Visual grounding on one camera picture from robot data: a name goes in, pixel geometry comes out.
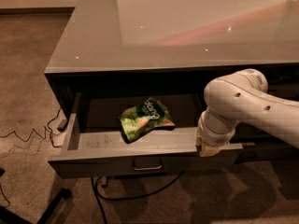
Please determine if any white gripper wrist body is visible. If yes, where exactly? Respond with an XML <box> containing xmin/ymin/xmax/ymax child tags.
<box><xmin>196</xmin><ymin>110</ymin><xmax>235</xmax><ymax>147</ymax></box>

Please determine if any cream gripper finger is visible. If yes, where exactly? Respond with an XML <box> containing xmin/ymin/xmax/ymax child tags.
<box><xmin>196</xmin><ymin>137</ymin><xmax>221</xmax><ymax>157</ymax></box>

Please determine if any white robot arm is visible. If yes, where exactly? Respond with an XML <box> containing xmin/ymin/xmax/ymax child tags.
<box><xmin>196</xmin><ymin>69</ymin><xmax>299</xmax><ymax>157</ymax></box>

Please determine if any grey drawer cabinet counter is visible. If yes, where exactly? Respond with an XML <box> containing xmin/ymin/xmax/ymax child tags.
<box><xmin>44</xmin><ymin>0</ymin><xmax>299</xmax><ymax>173</ymax></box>

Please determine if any green snack bag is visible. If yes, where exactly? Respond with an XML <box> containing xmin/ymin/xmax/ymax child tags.
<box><xmin>119</xmin><ymin>97</ymin><xmax>176</xmax><ymax>143</ymax></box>

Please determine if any black power adapter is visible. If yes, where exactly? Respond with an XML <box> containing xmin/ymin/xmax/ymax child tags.
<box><xmin>57</xmin><ymin>119</ymin><xmax>67</xmax><ymax>132</ymax></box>

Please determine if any thick black floor cable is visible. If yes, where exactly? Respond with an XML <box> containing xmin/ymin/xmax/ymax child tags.
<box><xmin>90</xmin><ymin>171</ymin><xmax>185</xmax><ymax>224</ymax></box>

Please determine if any thin black tangled cable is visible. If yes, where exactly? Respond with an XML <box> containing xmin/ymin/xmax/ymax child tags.
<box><xmin>0</xmin><ymin>107</ymin><xmax>68</xmax><ymax>210</ymax></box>

